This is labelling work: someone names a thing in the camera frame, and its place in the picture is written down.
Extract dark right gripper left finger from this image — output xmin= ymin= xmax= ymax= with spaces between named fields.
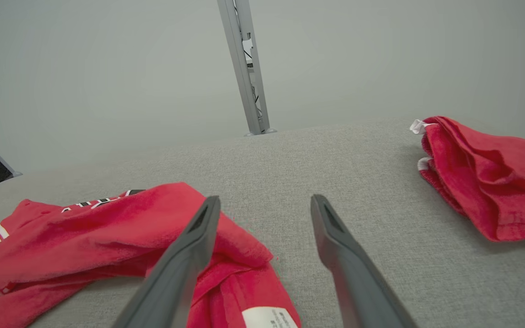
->
xmin=111 ymin=195 xmax=221 ymax=328

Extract red basketball jersey number 23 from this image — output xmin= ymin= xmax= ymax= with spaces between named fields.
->
xmin=0 ymin=182 xmax=303 ymax=328

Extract red shorts with white trim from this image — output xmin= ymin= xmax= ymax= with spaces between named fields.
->
xmin=409 ymin=116 xmax=525 ymax=242

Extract grey metal partition post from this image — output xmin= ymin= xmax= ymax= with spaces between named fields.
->
xmin=217 ymin=0 xmax=271 ymax=136

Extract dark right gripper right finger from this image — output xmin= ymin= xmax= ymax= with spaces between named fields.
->
xmin=310 ymin=194 xmax=420 ymax=328

